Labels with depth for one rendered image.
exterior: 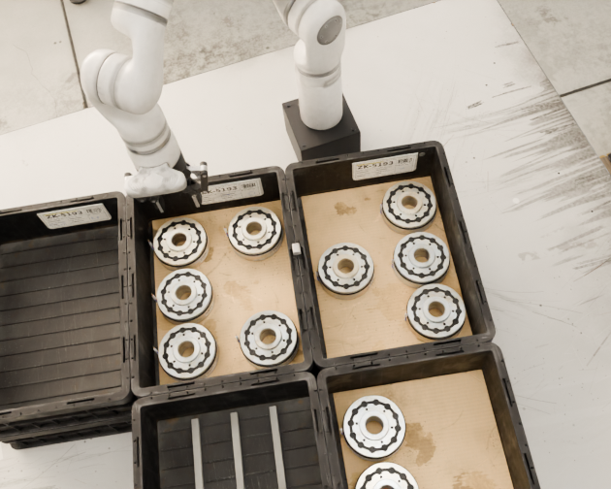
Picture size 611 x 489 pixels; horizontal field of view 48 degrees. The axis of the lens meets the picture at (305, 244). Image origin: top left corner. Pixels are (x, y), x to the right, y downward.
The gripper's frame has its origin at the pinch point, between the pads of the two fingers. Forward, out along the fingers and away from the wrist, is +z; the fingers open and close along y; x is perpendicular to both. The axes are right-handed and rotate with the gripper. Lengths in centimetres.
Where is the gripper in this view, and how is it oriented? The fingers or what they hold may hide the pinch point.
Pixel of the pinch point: (177, 201)
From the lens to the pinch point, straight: 120.7
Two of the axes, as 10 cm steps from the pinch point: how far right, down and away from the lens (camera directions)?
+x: 1.2, 8.8, -4.5
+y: -9.9, 1.4, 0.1
